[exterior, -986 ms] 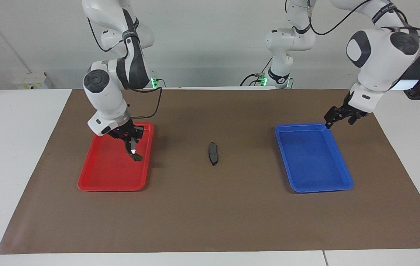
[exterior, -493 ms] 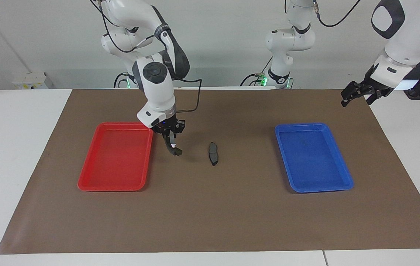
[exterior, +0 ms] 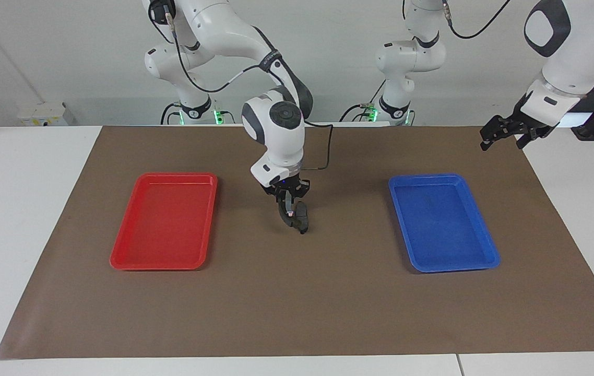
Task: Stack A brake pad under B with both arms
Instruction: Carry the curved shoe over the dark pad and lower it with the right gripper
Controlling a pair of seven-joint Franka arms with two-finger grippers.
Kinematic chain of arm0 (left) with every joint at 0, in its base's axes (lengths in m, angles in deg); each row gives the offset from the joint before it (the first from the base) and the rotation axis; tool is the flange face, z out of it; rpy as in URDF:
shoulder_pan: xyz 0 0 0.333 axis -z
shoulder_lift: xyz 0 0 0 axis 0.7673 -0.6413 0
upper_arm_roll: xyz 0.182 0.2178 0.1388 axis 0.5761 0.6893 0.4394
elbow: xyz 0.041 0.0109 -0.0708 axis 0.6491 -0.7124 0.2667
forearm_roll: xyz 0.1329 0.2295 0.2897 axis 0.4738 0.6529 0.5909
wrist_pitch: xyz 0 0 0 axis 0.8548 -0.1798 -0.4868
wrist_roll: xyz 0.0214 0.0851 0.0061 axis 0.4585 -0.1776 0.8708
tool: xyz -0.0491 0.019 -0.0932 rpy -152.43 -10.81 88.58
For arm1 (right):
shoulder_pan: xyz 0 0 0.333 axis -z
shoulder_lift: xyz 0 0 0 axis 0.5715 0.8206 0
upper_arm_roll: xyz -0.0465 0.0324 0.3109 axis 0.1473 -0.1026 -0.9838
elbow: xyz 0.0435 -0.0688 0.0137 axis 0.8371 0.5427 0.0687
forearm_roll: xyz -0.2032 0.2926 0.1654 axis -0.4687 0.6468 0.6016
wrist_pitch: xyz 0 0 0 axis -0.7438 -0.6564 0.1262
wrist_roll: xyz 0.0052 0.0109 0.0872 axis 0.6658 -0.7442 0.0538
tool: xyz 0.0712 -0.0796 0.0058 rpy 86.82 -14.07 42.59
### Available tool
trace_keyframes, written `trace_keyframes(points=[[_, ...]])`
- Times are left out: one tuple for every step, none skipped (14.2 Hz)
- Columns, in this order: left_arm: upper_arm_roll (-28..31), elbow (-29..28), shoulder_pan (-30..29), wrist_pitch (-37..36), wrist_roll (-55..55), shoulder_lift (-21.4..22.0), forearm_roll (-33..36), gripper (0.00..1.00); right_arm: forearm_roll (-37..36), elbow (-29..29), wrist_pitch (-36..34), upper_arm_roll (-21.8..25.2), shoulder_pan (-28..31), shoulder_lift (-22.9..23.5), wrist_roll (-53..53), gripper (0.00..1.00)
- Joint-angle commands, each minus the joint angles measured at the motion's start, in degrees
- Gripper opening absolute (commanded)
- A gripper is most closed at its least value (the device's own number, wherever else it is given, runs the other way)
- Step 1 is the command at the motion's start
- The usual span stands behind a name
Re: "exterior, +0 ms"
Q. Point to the blue plastic tray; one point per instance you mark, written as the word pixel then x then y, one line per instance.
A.
pixel 443 224

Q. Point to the white wall socket box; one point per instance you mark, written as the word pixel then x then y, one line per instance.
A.
pixel 44 114

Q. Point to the red plastic tray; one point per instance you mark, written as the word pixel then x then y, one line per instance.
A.
pixel 164 224

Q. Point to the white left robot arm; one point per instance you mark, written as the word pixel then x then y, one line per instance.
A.
pixel 406 57

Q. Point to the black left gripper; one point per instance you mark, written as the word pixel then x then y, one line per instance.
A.
pixel 534 125

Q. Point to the brown table mat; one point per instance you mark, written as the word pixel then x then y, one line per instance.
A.
pixel 297 303

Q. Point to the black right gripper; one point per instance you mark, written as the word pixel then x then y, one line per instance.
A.
pixel 286 181

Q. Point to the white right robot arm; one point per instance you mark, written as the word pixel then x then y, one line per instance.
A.
pixel 276 136

